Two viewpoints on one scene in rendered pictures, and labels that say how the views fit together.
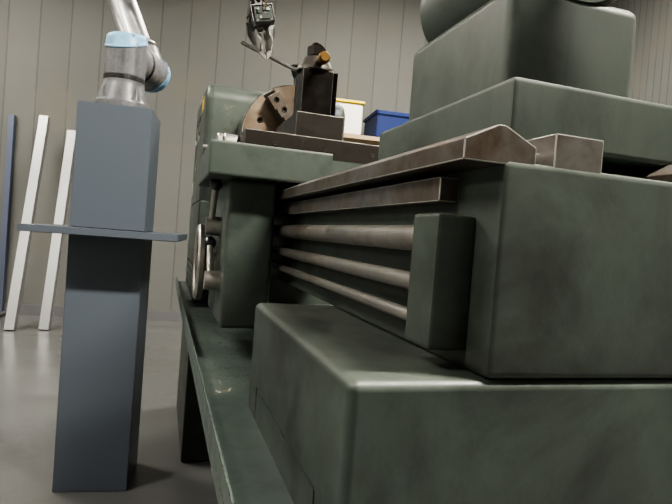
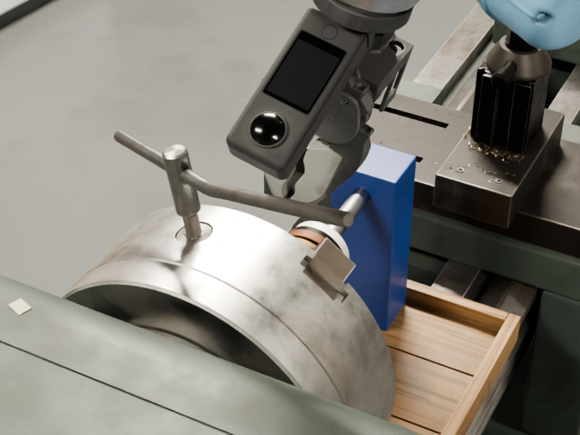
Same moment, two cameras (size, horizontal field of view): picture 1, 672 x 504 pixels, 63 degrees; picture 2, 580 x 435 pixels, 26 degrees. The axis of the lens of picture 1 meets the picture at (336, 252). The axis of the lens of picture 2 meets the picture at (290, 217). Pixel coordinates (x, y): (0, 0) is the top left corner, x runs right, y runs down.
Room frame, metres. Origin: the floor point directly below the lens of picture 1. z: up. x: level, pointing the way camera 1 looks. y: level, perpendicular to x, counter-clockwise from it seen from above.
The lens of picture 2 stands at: (2.33, 0.82, 1.93)
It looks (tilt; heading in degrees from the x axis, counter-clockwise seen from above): 38 degrees down; 225
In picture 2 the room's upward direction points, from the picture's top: straight up
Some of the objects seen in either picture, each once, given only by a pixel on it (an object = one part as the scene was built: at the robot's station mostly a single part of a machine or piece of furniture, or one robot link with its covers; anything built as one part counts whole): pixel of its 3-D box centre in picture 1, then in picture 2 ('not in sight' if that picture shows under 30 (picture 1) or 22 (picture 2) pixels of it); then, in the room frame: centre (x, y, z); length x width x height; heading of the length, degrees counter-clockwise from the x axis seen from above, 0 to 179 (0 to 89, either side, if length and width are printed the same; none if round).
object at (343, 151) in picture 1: (337, 158); (457, 163); (1.20, 0.01, 0.95); 0.43 x 0.18 x 0.04; 108
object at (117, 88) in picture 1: (123, 95); not in sight; (1.65, 0.67, 1.15); 0.15 x 0.15 x 0.10
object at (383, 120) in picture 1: (400, 131); not in sight; (4.42, -0.44, 1.66); 0.53 x 0.40 x 0.21; 102
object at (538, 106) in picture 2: (314, 98); (508, 99); (1.19, 0.07, 1.07); 0.07 x 0.07 x 0.10; 18
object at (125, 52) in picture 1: (127, 56); not in sight; (1.66, 0.67, 1.27); 0.13 x 0.12 x 0.14; 173
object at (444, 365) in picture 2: not in sight; (331, 357); (1.54, 0.10, 0.88); 0.36 x 0.30 x 0.04; 108
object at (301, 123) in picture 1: (307, 134); (500, 158); (1.21, 0.08, 1.00); 0.20 x 0.10 x 0.05; 18
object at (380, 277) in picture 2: not in sight; (370, 236); (1.45, 0.07, 1.00); 0.08 x 0.06 x 0.23; 108
